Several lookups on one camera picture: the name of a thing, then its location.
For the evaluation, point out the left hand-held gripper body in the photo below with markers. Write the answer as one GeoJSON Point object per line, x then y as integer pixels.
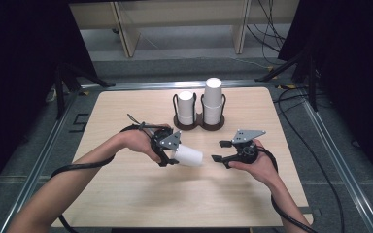
{"type": "Point", "coordinates": [170, 142]}

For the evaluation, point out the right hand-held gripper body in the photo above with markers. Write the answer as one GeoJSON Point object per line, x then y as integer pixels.
{"type": "Point", "coordinates": [244, 136]}

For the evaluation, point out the dark double cup holder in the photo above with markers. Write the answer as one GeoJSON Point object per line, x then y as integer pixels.
{"type": "Point", "coordinates": [199, 124]}

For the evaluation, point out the stack of white paper cups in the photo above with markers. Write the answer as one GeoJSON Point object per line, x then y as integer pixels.
{"type": "Point", "coordinates": [212, 103]}
{"type": "Point", "coordinates": [186, 108]}

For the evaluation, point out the person's left hand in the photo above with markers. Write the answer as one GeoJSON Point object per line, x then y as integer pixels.
{"type": "Point", "coordinates": [139, 140]}

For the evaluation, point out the person's right hand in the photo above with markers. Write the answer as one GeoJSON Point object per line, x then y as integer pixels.
{"type": "Point", "coordinates": [264, 168]}

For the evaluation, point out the black tripod stand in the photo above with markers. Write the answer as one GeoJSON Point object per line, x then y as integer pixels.
{"type": "Point", "coordinates": [60, 93]}
{"type": "Point", "coordinates": [312, 84]}

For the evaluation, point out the black floor tape mark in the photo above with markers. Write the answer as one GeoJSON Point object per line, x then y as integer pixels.
{"type": "Point", "coordinates": [83, 121]}

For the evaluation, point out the black tape strip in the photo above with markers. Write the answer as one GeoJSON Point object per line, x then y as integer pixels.
{"type": "Point", "coordinates": [315, 212]}

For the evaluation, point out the pale wooden shelf unit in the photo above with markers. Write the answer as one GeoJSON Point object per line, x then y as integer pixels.
{"type": "Point", "coordinates": [181, 13]}

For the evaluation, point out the black curtain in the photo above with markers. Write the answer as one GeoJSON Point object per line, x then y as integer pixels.
{"type": "Point", "coordinates": [16, 81]}
{"type": "Point", "coordinates": [359, 64]}

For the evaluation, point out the metal floor rail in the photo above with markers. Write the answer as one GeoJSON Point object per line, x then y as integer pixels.
{"type": "Point", "coordinates": [35, 171]}
{"type": "Point", "coordinates": [343, 168]}
{"type": "Point", "coordinates": [142, 86]}

